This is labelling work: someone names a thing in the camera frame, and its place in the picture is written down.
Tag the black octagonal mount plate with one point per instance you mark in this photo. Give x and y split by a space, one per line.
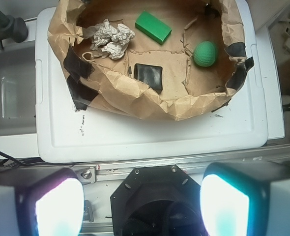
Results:
157 201

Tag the crumpled white paper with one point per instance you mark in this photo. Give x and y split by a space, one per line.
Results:
109 40

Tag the black square pad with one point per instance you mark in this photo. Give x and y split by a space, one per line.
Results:
150 75

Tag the brown paper bag tray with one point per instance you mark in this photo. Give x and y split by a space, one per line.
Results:
151 59

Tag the green rectangular block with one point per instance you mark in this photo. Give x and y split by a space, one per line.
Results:
153 27

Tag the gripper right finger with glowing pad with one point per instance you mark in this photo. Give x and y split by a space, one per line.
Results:
246 198

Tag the clear plastic container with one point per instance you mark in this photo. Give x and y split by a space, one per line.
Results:
17 89

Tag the green dimpled ball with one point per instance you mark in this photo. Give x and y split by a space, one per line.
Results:
205 54

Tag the white plastic bin lid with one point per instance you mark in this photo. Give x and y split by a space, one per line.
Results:
67 135

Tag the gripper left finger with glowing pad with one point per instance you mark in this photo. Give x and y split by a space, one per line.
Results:
47 201

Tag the aluminium extrusion rail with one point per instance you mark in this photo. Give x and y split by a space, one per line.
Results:
190 164

